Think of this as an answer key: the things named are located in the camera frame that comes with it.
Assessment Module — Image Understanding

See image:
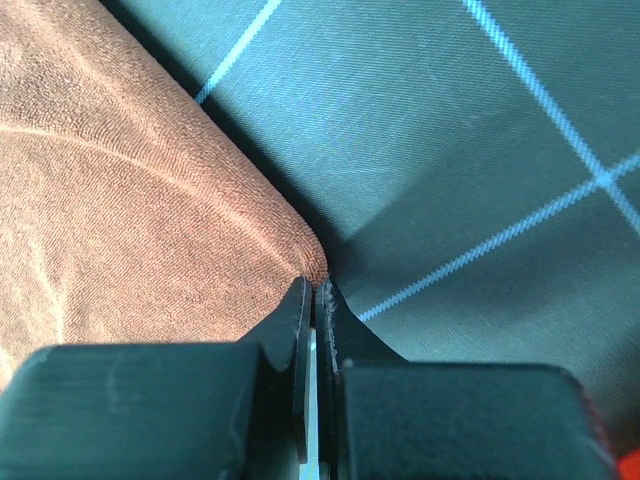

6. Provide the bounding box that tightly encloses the red plastic bin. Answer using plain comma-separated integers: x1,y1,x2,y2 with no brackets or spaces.
618,449,640,480

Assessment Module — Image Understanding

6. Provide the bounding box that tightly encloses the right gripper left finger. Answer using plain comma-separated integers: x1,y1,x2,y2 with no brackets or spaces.
1,278,312,479

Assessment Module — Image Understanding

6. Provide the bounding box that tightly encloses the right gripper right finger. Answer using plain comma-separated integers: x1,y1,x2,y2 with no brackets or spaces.
315,282,618,479

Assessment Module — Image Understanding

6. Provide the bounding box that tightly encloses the brown towel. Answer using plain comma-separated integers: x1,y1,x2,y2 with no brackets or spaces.
1,1,327,383

